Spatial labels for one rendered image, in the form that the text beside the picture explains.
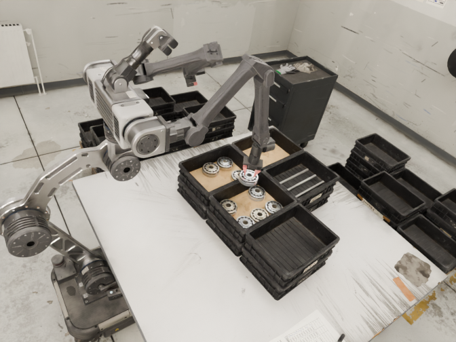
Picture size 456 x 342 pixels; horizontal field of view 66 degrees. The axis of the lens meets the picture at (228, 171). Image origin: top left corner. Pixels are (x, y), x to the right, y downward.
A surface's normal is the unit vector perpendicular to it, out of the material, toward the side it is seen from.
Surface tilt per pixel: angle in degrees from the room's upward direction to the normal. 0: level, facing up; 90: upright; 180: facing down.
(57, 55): 90
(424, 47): 90
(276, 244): 0
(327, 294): 0
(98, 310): 0
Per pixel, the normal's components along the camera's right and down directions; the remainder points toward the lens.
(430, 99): -0.83, 0.27
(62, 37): 0.55, 0.61
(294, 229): 0.15, -0.74
